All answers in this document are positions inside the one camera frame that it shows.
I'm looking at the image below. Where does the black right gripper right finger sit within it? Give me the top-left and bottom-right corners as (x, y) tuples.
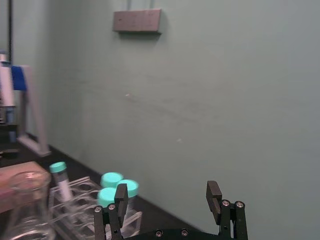
(206, 180), (249, 240)

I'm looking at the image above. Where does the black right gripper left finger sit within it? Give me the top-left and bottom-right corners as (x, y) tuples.
(93, 183), (129, 240)

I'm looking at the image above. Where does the wide tube with teal cap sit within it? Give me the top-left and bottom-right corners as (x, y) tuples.
(96, 187), (118, 208)
(117, 179), (140, 201)
(100, 172), (124, 188)

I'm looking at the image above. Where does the clear acrylic tube rack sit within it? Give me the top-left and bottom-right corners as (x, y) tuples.
(48, 176), (143, 240)

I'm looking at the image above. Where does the slim tube with teal cap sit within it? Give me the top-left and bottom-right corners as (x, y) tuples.
(48, 161), (77, 210)

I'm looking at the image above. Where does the clear glass beaker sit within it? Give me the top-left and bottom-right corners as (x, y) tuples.
(0, 170), (56, 240)

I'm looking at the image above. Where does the pink cardboard box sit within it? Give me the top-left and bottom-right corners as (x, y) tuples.
(0, 161), (50, 214)

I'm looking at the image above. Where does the white pipette stand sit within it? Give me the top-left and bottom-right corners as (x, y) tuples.
(11, 64), (52, 158)

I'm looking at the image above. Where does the white and blue pipette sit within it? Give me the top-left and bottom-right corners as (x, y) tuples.
(0, 49), (17, 144)

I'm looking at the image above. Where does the black vertical pole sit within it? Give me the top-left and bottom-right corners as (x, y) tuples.
(8, 0), (14, 66)

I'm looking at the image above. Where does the grey wall-mounted box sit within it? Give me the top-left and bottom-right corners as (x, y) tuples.
(112, 8), (162, 35)

